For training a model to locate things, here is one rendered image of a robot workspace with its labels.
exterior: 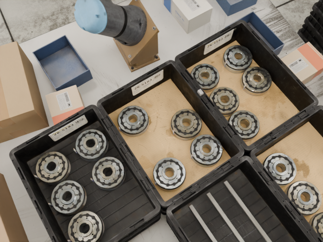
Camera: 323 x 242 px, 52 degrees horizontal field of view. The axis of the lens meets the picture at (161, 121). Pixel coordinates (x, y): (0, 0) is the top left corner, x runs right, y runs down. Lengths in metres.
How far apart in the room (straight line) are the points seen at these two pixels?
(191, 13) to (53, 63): 0.61
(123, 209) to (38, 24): 1.76
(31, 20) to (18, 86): 1.37
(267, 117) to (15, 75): 0.89
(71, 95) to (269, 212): 0.80
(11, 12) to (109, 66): 1.41
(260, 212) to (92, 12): 0.83
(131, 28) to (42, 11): 1.45
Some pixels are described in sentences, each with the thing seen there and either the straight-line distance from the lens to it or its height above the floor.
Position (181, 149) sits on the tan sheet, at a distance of 1.11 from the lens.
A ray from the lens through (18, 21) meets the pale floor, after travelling 2.63.
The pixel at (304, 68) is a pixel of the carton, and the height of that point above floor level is 0.77.
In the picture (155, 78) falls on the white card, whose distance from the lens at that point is 1.15.
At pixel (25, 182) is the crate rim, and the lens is 1.06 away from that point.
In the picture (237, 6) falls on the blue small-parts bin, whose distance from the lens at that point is 1.55.
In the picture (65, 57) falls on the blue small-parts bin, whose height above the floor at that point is 0.70.
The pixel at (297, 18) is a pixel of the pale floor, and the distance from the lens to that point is 2.62.
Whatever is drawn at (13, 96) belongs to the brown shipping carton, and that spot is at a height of 0.86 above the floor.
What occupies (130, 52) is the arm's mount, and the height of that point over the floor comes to 0.80.
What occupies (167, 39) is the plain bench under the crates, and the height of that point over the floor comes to 0.70.
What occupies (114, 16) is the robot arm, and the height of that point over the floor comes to 0.98.
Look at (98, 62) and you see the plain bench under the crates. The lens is 1.43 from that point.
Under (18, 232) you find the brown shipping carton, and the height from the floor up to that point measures 0.77.
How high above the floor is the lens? 1.89
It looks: 68 degrees down
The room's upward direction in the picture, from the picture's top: 1 degrees counter-clockwise
